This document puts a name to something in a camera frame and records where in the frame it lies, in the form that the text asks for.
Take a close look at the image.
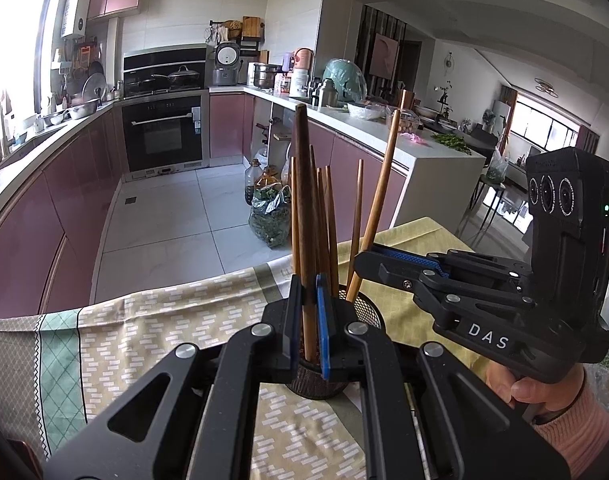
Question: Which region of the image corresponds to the wooden chopstick red end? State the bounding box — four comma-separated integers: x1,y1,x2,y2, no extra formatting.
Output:
294,104,317,363
347,159,364,282
324,166,339,298
290,156,300,276
317,168,333,288
310,145,329,276
344,108,402,304

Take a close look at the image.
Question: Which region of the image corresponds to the pink sleeved right forearm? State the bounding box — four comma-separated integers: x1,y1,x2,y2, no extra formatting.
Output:
534,384,609,479

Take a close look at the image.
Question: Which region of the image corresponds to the right hand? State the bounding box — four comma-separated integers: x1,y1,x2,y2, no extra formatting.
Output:
485,362,585,415

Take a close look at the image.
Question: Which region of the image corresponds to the yellow cloth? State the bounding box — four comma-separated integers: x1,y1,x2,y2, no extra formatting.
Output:
361,217,489,378

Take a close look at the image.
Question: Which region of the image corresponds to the black mesh pen holder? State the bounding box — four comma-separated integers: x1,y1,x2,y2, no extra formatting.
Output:
288,285,385,400

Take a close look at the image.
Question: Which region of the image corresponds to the bag of green vegetables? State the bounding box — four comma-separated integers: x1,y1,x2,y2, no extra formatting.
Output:
248,183,291,248

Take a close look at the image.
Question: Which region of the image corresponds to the plastic oil bottle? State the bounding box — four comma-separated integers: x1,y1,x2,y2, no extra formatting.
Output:
244,158,263,205

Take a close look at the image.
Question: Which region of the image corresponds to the green bag on counter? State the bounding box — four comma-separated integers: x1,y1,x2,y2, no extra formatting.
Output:
323,58,367,103

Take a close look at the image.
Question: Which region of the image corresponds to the steel stock pot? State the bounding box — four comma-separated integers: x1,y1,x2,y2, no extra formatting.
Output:
251,63,283,90

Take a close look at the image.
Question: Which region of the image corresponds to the black built-in oven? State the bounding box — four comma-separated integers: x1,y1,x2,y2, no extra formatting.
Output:
122,92,208,172

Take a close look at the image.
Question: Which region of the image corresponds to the pink thermos jug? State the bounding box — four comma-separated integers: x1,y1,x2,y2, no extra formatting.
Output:
290,48,314,99

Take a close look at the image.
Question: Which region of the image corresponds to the white rice cooker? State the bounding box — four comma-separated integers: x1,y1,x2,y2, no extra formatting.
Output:
212,41,240,87

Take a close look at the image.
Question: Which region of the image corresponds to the patterned beige green cloth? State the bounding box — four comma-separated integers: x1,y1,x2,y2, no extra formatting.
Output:
0,257,366,479

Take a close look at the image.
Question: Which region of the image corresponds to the black wok with lid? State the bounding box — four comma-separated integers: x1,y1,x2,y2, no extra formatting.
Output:
152,65,204,88

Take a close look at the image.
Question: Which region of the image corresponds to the black range hood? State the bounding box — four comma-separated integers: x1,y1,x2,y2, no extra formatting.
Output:
122,44,212,98

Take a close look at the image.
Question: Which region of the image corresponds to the black smartphone orange case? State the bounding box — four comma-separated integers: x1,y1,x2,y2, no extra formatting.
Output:
8,439,43,479

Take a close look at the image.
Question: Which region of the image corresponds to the white water heater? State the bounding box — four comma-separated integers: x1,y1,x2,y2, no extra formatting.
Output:
62,0,91,39

